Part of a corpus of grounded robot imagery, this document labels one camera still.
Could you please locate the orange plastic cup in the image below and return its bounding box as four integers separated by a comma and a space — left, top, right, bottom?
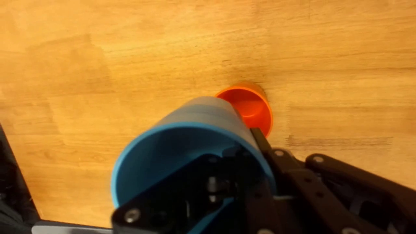
218, 83, 274, 136

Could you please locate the blue plastic cup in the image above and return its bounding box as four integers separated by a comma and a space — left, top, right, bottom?
112, 96, 279, 234

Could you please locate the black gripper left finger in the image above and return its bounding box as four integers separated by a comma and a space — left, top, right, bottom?
112, 154, 242, 234

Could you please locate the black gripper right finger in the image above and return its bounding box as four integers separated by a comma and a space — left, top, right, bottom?
251, 128, 416, 234

